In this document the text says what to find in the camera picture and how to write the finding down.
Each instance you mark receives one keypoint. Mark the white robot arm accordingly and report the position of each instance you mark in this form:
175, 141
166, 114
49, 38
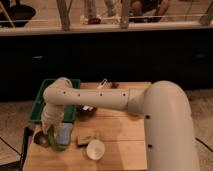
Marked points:
168, 124

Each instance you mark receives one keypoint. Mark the blue sponge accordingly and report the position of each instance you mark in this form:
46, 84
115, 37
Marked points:
64, 134

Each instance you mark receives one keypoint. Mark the dark red food item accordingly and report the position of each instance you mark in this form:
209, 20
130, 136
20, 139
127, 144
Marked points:
114, 85

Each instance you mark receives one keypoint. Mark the dark brown bowl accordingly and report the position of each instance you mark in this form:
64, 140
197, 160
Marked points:
87, 112

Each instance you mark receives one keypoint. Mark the green plastic tray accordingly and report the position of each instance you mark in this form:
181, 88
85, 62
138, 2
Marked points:
39, 104

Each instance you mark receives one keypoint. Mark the black clamp post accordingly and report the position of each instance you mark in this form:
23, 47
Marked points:
27, 133

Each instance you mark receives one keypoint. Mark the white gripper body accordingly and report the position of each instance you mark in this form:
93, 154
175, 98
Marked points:
52, 116

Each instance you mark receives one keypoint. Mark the metal cup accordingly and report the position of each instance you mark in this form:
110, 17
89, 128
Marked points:
41, 139

